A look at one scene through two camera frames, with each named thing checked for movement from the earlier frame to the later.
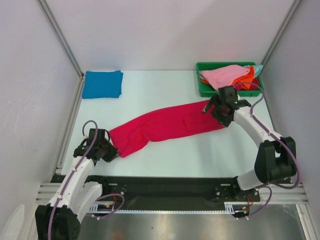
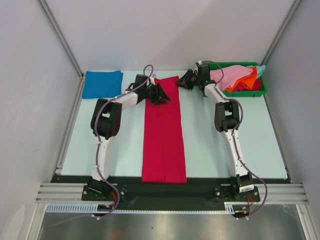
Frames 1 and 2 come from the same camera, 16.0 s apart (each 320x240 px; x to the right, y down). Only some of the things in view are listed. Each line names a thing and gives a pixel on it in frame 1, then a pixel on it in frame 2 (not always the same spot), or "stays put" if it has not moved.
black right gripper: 216,110 to 191,80
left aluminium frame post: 60,36 stays put
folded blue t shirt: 100,84 stays put
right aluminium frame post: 288,17 stays put
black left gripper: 113,153 to 160,94
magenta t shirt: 167,124 to 163,158
